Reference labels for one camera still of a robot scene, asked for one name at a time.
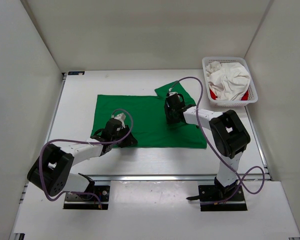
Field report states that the green polo shirt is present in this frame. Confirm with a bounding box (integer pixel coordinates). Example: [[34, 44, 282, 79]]
[[91, 82, 207, 149]]

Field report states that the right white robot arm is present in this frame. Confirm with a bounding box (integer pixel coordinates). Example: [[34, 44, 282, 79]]
[[164, 92, 251, 201]]

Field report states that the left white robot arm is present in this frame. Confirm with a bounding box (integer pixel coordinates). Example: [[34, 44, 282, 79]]
[[27, 113, 138, 201]]

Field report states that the red t shirt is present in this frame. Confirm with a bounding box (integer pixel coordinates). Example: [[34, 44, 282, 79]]
[[209, 88, 249, 101]]

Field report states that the white plastic basket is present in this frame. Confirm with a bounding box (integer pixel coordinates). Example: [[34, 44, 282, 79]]
[[202, 56, 258, 108]]

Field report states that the white t shirt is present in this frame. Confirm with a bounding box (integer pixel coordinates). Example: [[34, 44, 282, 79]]
[[206, 61, 251, 92]]

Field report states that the blue label sticker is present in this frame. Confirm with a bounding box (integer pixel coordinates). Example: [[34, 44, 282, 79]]
[[67, 71, 85, 76]]

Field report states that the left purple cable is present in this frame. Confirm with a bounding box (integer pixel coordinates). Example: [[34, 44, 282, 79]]
[[38, 108, 135, 202]]

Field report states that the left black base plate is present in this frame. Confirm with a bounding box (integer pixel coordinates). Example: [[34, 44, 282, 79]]
[[63, 185, 111, 210]]

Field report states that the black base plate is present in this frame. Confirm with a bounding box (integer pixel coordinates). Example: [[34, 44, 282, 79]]
[[198, 185, 248, 212], [63, 185, 111, 210]]

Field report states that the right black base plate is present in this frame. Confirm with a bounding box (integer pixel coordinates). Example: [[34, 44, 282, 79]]
[[198, 185, 248, 212]]

